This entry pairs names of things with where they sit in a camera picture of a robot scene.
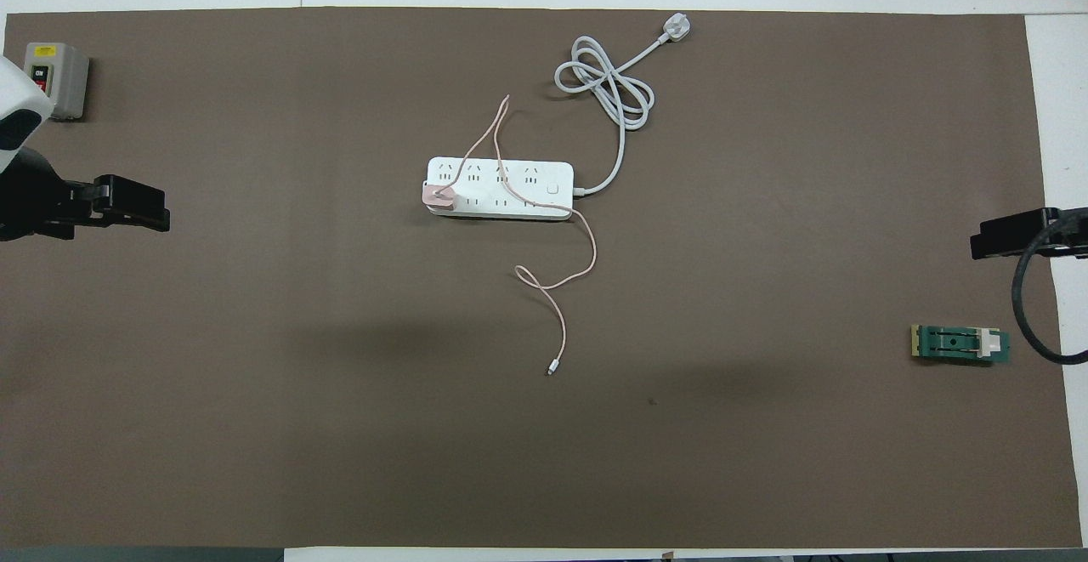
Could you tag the grey on-off switch box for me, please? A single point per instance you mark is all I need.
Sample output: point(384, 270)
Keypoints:
point(64, 77)

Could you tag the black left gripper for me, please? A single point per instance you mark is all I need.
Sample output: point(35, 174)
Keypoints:
point(34, 201)

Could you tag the brown table mat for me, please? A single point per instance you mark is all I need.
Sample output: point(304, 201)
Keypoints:
point(340, 375)

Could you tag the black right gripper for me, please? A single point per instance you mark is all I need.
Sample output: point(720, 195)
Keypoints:
point(1075, 235)

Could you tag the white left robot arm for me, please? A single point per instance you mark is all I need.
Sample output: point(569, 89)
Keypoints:
point(17, 94)

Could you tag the pink charger adapter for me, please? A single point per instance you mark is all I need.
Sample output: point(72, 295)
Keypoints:
point(438, 195)

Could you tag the green knife switch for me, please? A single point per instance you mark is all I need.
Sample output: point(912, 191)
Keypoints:
point(956, 343)

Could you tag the white power strip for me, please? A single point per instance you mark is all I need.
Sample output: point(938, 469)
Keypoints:
point(510, 205)

